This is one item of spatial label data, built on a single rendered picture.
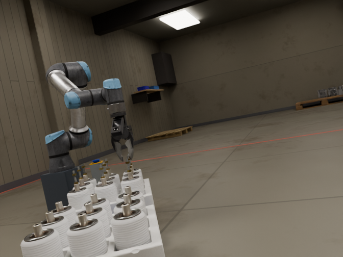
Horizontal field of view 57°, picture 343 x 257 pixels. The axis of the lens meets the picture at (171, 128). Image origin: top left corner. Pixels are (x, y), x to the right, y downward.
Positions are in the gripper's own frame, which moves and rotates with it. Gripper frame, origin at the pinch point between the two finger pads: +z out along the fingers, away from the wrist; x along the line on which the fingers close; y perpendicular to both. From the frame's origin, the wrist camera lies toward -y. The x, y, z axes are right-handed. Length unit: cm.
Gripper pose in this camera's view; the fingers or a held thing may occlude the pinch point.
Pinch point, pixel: (126, 157)
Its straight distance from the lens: 141.9
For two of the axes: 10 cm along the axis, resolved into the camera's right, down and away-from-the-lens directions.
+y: 1.0, -0.6, 9.9
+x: -9.7, 1.9, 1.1
